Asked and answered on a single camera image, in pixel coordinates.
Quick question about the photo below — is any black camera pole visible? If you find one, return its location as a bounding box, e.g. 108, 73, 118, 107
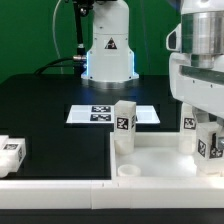
72, 0, 94, 77

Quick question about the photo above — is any black cable on table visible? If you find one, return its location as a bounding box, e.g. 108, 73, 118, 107
34, 57, 83, 76

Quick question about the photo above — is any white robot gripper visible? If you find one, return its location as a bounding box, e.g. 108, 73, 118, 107
169, 52, 224, 157

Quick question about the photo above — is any white thin cable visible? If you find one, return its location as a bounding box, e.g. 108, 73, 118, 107
52, 0, 65, 76

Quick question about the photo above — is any white square table top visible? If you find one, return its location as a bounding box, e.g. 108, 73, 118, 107
110, 132, 224, 178

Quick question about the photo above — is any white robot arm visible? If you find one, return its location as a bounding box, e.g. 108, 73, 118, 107
81, 0, 224, 158

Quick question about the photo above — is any white marker sheet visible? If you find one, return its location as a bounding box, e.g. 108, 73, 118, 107
66, 105, 160, 124

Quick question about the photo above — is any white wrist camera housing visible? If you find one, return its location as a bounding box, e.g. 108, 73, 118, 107
166, 24, 182, 52

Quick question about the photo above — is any white front obstacle rail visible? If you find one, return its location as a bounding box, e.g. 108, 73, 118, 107
0, 178, 224, 209

